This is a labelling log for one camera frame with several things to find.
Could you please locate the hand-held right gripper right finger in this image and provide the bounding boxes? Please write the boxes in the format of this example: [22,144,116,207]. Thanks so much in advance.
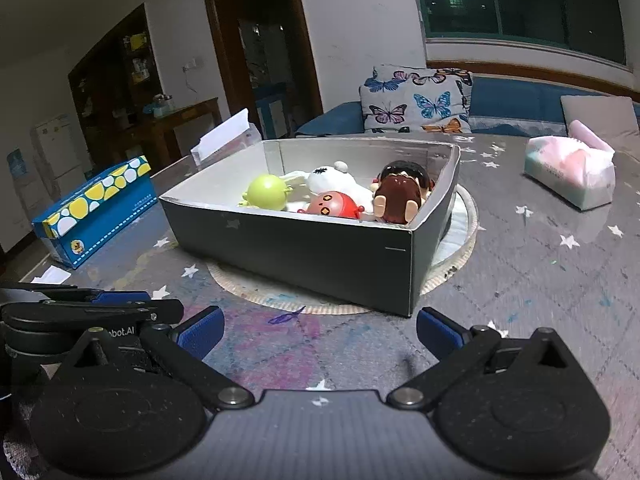
[386,306,582,409]

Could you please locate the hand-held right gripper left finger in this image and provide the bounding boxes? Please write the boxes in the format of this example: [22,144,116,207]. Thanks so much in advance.
[64,305,254,409]

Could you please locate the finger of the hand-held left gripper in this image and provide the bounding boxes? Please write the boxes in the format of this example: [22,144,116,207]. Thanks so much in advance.
[45,290,185,326]

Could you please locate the grey cardboard box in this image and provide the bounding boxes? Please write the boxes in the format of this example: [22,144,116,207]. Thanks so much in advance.
[159,135,462,318]

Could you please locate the green round toy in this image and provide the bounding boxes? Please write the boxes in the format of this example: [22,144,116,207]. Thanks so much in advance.
[237,174,293,211]

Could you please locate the red pig toy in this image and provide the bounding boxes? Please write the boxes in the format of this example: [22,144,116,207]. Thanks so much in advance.
[298,191,366,221]

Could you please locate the round woven mat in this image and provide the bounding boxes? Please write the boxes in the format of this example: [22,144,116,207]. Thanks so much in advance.
[206,182,478,316]

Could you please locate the white paper scrap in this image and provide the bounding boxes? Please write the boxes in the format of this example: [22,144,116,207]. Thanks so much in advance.
[31,266,71,285]

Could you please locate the blue spotted tissue box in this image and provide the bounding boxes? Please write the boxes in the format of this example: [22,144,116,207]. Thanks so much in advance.
[32,156,158,270]

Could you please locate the water dispenser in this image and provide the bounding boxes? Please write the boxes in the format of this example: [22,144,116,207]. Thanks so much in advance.
[6,147,38,216]

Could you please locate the white paper box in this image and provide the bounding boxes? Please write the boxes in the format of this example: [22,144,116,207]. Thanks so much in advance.
[191,108,262,168]

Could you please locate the white plush toy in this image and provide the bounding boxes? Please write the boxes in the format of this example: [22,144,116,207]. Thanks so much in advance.
[282,161,373,211]

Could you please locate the white refrigerator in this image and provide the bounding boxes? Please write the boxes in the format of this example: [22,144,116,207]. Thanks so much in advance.
[30,114,93,201]

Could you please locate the wooden side table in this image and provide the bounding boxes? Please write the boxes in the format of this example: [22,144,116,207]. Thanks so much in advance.
[132,97,222,161]

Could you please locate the soft tissue packet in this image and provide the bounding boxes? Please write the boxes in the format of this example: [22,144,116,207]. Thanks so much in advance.
[522,120,617,212]

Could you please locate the blue stool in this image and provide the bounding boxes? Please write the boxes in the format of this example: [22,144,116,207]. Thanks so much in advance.
[255,85,290,140]

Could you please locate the butterfly print pillow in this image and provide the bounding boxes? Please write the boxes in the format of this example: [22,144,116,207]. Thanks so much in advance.
[359,64,473,135]

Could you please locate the dark wooden cabinet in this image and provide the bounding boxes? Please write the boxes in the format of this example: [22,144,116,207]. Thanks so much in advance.
[68,2,166,161]

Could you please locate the blue sofa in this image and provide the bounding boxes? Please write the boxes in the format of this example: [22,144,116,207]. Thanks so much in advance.
[295,74,640,138]

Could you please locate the grey cushion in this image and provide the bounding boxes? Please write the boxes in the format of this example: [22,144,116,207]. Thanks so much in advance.
[560,95,640,153]

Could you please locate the green framed window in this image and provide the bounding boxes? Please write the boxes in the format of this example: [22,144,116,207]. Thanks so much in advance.
[407,0,628,66]

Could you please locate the wooden door frame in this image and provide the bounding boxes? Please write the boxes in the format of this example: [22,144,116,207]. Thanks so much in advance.
[198,0,326,141]

